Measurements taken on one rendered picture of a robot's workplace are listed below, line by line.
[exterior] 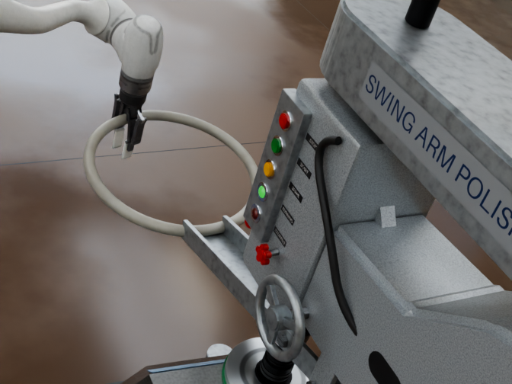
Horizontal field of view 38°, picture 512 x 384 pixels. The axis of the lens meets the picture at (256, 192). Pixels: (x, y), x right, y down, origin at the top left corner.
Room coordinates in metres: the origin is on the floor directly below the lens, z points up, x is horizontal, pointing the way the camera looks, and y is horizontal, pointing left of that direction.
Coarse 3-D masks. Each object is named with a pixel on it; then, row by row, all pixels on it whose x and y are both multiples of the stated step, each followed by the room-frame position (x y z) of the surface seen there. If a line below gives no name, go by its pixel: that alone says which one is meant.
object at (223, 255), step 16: (224, 224) 1.48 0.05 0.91; (192, 240) 1.37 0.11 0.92; (208, 240) 1.42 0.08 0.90; (224, 240) 1.44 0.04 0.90; (240, 240) 1.41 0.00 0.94; (208, 256) 1.30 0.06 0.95; (224, 256) 1.35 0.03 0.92; (240, 256) 1.37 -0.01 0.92; (224, 272) 1.24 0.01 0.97; (240, 272) 1.29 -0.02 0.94; (240, 288) 1.18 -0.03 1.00; (256, 288) 1.23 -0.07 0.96; (288, 336) 1.03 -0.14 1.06; (304, 352) 0.98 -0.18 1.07; (304, 368) 0.97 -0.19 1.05
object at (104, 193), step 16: (144, 112) 1.81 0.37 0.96; (160, 112) 1.83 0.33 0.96; (112, 128) 1.70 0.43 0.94; (208, 128) 1.85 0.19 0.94; (96, 144) 1.61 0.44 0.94; (240, 144) 1.82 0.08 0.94; (96, 176) 1.48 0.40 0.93; (96, 192) 1.44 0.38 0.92; (112, 208) 1.41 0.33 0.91; (128, 208) 1.41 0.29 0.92; (144, 224) 1.39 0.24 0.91; (160, 224) 1.40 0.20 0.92; (176, 224) 1.42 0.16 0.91; (208, 224) 1.46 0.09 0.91; (240, 224) 1.52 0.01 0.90
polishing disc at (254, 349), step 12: (240, 348) 1.16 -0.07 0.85; (252, 348) 1.17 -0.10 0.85; (264, 348) 1.18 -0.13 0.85; (228, 360) 1.11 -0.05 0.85; (240, 360) 1.12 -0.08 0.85; (252, 360) 1.13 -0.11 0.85; (228, 372) 1.08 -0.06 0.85; (240, 372) 1.09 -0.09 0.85; (252, 372) 1.10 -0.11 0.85; (300, 372) 1.14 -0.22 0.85
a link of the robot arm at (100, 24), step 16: (0, 0) 1.43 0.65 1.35; (96, 0) 1.81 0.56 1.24; (112, 0) 1.84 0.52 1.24; (0, 16) 1.41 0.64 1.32; (16, 16) 1.45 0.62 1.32; (32, 16) 1.49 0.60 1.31; (48, 16) 1.54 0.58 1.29; (64, 16) 1.63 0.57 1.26; (80, 16) 1.73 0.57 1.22; (96, 16) 1.77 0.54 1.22; (112, 16) 1.79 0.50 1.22; (128, 16) 1.81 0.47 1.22; (0, 32) 1.44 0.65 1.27; (16, 32) 1.46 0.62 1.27; (32, 32) 1.49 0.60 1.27; (96, 32) 1.77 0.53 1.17
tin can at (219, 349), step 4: (216, 344) 1.80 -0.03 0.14; (220, 344) 1.80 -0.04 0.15; (224, 344) 1.81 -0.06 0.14; (212, 348) 1.77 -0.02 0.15; (216, 348) 1.78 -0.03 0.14; (220, 348) 1.78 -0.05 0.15; (224, 348) 1.79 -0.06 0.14; (228, 348) 1.79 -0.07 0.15; (208, 352) 1.75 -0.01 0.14; (212, 352) 1.76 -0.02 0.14; (216, 352) 1.76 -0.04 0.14; (220, 352) 1.77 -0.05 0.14; (224, 352) 1.77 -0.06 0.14; (228, 352) 1.78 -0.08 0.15; (208, 356) 1.74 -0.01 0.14; (212, 356) 1.74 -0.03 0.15
